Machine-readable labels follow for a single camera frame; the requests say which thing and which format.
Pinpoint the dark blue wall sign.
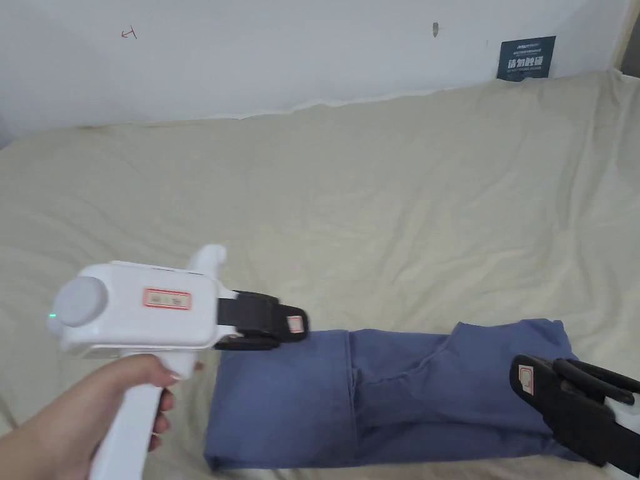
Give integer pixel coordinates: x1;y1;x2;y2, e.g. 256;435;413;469
496;35;558;81

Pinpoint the bed with beige sheet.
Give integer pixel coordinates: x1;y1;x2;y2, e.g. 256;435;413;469
0;67;640;480

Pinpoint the person's left hand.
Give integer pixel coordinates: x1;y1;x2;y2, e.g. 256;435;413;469
27;352;206;480

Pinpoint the blue garment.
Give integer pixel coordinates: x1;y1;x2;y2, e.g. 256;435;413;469
204;319;588;472

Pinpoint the person's left forearm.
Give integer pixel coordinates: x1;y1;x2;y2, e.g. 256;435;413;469
0;422;78;480

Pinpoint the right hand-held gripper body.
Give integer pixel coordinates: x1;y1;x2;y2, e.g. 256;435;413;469
602;392;640;480

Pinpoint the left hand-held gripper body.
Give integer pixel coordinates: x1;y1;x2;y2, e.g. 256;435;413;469
47;244;242;480

